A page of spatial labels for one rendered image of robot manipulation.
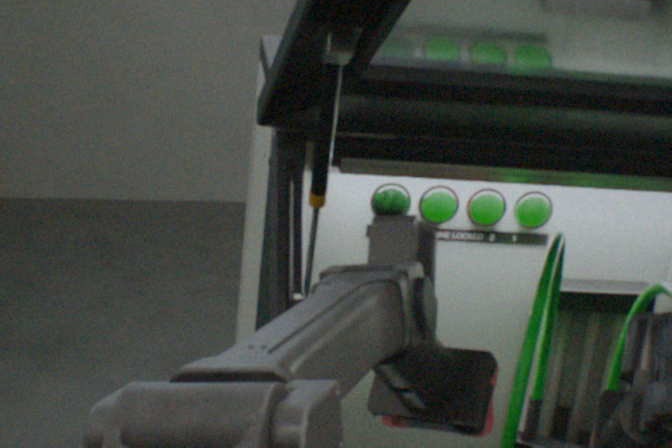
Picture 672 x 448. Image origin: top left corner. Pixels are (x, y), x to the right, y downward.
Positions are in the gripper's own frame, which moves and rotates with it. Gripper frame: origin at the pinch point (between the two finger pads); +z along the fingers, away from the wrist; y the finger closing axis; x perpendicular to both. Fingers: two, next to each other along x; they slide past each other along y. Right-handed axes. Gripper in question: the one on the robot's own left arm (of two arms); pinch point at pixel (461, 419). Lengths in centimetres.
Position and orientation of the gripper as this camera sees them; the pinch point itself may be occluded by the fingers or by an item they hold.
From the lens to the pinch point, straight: 121.3
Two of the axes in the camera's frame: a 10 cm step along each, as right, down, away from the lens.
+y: -8.9, -0.4, 4.5
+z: 3.8, 4.9, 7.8
